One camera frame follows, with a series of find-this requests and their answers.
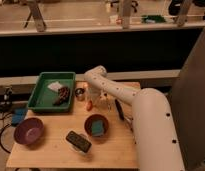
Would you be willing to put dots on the blue box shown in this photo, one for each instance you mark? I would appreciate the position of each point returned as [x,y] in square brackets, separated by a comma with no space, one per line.
[18,116]

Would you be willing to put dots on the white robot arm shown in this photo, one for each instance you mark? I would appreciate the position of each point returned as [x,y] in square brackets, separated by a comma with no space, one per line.
[157,143]

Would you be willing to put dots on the teal sponge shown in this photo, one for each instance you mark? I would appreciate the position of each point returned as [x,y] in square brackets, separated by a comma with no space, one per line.
[97,128]

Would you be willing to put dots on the purple bowl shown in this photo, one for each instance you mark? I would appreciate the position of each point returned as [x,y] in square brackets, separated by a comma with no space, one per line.
[28,131]

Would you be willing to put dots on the black rectangular block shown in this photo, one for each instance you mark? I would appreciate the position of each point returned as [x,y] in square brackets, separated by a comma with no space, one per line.
[71,137]

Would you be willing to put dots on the black handled brush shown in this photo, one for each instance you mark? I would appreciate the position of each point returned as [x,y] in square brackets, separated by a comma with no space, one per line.
[122,116]

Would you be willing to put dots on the brown item in tray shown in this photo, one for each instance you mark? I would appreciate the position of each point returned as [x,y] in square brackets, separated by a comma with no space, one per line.
[63,95]

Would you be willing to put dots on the green plastic tray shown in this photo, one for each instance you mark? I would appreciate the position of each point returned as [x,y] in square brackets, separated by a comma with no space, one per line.
[42,98]

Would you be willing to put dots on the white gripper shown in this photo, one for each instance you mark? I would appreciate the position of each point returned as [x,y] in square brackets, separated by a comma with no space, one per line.
[99,98]

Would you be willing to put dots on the dark red bowl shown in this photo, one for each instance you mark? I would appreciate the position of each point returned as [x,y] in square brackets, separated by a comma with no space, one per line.
[91,119]

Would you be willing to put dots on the white cloth in tray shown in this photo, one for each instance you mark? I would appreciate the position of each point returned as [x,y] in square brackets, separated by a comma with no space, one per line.
[55,86]

